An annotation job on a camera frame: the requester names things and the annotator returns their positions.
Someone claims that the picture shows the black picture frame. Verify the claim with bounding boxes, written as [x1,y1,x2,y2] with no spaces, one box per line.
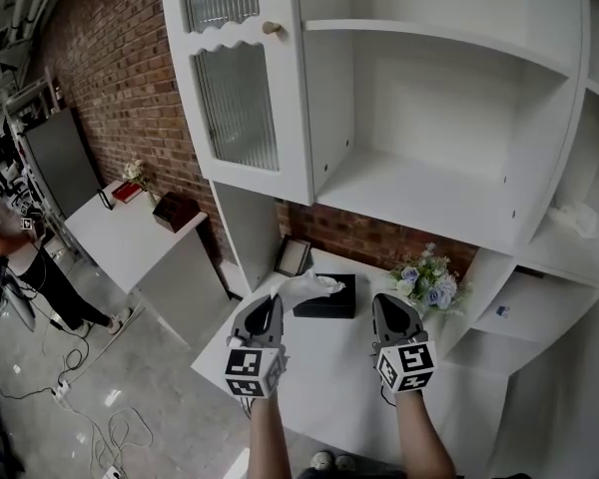
[273,235,313,278]

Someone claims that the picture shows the white shelf cabinet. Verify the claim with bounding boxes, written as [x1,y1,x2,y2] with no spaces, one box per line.
[158,0,599,479]

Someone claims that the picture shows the red flat box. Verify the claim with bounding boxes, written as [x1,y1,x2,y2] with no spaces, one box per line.
[110,181,144,203]

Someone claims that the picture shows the blue and white flower bouquet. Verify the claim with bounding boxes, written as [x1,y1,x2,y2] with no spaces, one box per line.
[387,242,474,319]

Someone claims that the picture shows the dark wooden box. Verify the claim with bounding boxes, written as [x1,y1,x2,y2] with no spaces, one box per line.
[152,191,202,234]

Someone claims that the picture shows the white side table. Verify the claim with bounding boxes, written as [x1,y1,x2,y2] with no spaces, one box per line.
[63,180,231,346]

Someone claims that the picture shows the metal storage rack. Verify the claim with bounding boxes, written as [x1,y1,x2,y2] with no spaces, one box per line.
[0,65,81,253]

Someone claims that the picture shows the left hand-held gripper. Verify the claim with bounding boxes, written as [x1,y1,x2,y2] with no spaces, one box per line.
[224,293,289,401]

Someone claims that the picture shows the person's grey shoes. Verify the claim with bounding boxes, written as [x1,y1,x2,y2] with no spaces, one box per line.
[309,449,356,474]

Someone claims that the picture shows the white flowers in vase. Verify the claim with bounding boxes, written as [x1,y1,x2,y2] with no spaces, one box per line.
[122,158,160,208]

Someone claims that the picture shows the white tissue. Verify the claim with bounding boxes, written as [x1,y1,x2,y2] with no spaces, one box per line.
[269,268,347,314]

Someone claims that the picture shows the person's right forearm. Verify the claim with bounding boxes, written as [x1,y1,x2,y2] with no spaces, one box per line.
[392,387,456,479]

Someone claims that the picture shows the white cable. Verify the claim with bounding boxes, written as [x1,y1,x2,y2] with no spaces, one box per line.
[59,394,155,473]

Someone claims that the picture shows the ribbed glass cabinet door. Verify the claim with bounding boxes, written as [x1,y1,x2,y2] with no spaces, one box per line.
[159,0,314,207]

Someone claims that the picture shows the black tissue box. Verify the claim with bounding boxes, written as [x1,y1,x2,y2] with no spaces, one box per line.
[292,272,357,320]

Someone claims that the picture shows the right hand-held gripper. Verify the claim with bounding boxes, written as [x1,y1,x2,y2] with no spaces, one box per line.
[369,292,439,396]

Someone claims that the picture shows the crumpled white paper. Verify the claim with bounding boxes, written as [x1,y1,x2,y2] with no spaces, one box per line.
[547,201,599,240]

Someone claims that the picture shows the black cable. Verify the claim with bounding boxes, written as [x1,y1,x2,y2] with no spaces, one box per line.
[0,296,92,401]

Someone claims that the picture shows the person's left forearm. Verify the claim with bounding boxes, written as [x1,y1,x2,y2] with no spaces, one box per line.
[248,391,301,479]

